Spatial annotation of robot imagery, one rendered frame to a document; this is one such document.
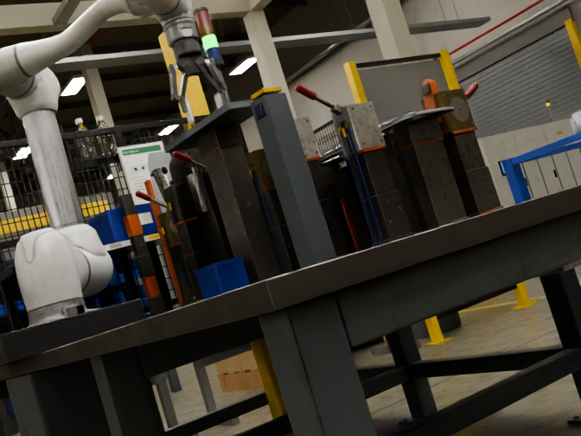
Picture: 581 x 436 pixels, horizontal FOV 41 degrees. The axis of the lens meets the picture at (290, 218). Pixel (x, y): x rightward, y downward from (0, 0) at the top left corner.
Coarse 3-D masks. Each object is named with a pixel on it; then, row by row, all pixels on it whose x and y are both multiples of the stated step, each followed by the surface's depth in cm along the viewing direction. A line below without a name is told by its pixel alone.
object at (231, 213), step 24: (216, 144) 210; (240, 144) 214; (216, 168) 213; (240, 168) 212; (216, 192) 216; (240, 192) 210; (240, 216) 209; (240, 240) 211; (264, 240) 211; (264, 264) 209
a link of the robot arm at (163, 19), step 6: (180, 0) 211; (186, 0) 214; (180, 6) 212; (186, 6) 214; (174, 12) 212; (180, 12) 213; (186, 12) 215; (192, 12) 218; (156, 18) 216; (162, 18) 214; (168, 18) 214; (174, 18) 214; (162, 24) 217
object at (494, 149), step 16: (528, 128) 1357; (544, 128) 1377; (560, 128) 1400; (480, 144) 1290; (496, 144) 1305; (512, 144) 1324; (528, 144) 1346; (544, 144) 1367; (496, 160) 1296; (544, 160) 1357; (560, 160) 1380; (576, 160) 1402; (496, 176) 1287; (528, 176) 1327; (544, 176) 1348; (560, 176) 1370; (576, 176) 1392; (544, 192) 1339
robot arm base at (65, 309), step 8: (56, 304) 210; (64, 304) 211; (72, 304) 213; (80, 304) 215; (32, 312) 212; (40, 312) 210; (48, 312) 210; (56, 312) 210; (64, 312) 210; (72, 312) 209; (80, 312) 211; (32, 320) 212; (40, 320) 210; (48, 320) 206
